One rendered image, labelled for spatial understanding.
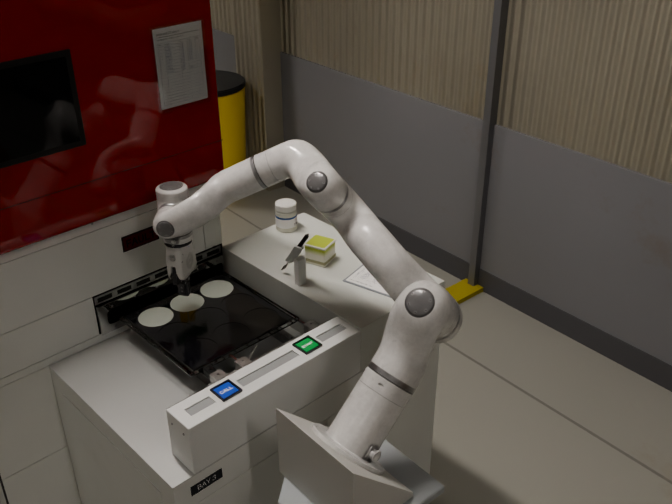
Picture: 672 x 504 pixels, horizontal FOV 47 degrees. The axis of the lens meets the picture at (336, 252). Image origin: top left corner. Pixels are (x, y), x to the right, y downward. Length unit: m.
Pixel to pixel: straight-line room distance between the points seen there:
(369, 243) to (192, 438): 0.60
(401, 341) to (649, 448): 1.80
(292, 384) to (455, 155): 2.19
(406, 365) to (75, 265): 0.98
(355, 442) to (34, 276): 0.97
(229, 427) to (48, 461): 0.78
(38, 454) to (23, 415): 0.16
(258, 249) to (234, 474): 0.77
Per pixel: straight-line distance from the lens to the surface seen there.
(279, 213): 2.50
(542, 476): 3.09
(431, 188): 4.09
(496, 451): 3.15
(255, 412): 1.91
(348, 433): 1.72
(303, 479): 1.78
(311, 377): 2.00
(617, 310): 3.61
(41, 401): 2.37
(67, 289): 2.23
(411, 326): 1.66
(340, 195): 1.83
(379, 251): 1.78
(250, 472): 2.02
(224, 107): 4.72
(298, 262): 2.19
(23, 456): 2.44
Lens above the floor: 2.15
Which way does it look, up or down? 30 degrees down
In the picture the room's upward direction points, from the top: straight up
